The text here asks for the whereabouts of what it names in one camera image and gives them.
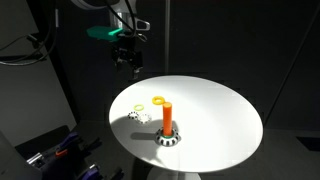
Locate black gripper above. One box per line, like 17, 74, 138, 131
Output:
111, 33, 145, 81

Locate orange stake with striped base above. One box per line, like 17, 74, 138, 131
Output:
154, 101, 182, 148

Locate grey vertical pole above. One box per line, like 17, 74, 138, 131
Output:
164, 0, 171, 77

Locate small white black object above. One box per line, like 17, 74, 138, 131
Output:
137, 113, 153, 125

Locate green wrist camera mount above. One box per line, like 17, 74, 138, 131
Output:
86, 25, 125, 43

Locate thick yellow ring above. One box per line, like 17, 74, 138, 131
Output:
151, 95, 166, 105

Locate small black white ring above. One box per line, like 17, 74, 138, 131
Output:
127, 111, 140, 121

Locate black stand post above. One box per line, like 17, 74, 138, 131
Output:
25, 0, 82, 125

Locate black cable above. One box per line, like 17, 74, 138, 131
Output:
0, 0, 59, 67

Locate white table pedestal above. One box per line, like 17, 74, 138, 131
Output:
146, 166, 202, 180

